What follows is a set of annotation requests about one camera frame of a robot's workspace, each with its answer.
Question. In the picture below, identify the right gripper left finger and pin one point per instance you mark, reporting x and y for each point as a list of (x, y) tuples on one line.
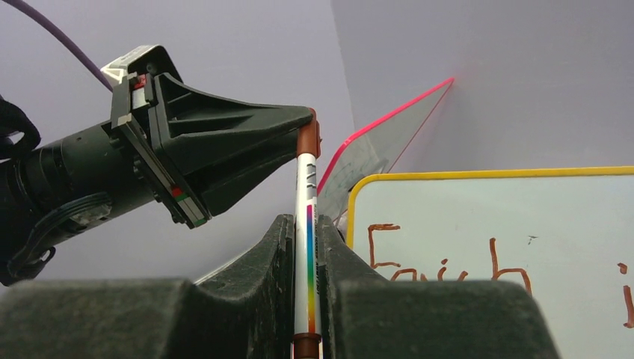
[(243, 311)]

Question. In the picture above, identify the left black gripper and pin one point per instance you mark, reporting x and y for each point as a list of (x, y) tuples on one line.
[(175, 133)]

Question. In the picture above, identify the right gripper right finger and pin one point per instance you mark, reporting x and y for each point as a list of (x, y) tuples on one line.
[(364, 315)]

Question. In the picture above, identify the white dry erase marker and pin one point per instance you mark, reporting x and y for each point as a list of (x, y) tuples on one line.
[(307, 312)]

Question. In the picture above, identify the red marker cap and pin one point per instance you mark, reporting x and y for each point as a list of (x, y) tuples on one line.
[(309, 138)]

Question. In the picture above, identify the yellow framed whiteboard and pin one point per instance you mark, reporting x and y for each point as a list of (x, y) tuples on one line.
[(564, 234)]

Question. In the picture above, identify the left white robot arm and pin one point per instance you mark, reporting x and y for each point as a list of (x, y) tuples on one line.
[(61, 190)]

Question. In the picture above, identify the pink framed whiteboard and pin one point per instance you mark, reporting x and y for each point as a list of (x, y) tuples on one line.
[(375, 149)]

